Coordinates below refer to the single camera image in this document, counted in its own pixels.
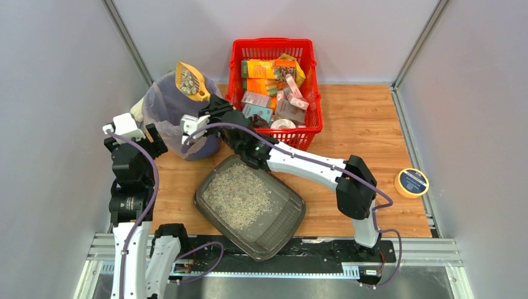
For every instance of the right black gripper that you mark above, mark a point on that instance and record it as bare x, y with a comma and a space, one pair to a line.
215, 111

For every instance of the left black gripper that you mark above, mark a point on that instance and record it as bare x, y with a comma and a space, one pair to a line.
154, 137

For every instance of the yellow litter scoop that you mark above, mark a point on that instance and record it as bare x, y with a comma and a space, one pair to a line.
203, 94

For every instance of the grey litter box tray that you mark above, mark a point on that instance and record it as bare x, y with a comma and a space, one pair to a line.
254, 209

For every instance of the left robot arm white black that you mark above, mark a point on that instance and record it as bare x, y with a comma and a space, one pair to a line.
142, 265

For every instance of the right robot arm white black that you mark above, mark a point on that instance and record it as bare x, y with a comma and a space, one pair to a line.
351, 180

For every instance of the teal sponge box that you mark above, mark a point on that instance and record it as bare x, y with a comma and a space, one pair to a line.
251, 109

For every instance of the grey pink box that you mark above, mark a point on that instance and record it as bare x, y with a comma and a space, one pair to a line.
257, 99

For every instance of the litter clump on scoop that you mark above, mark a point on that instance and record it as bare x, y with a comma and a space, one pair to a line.
187, 82

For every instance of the orange box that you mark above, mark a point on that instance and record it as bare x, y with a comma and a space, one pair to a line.
255, 68
262, 86

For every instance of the orange box top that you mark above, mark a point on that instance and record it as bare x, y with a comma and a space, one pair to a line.
255, 68

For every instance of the purple trash bin with bag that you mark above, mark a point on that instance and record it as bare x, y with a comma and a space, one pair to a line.
164, 105

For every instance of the dark brown cloth in basket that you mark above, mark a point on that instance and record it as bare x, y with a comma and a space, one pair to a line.
259, 122

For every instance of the white tape roll in basket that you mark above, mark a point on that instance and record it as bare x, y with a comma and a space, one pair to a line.
282, 124

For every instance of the yellow snack bag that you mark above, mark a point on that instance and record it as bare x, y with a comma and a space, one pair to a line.
300, 76

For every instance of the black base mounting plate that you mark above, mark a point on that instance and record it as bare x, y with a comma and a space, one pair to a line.
215, 255

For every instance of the yellow tape roll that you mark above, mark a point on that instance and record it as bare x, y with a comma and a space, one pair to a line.
411, 183

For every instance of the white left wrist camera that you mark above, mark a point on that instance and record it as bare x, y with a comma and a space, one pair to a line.
123, 125

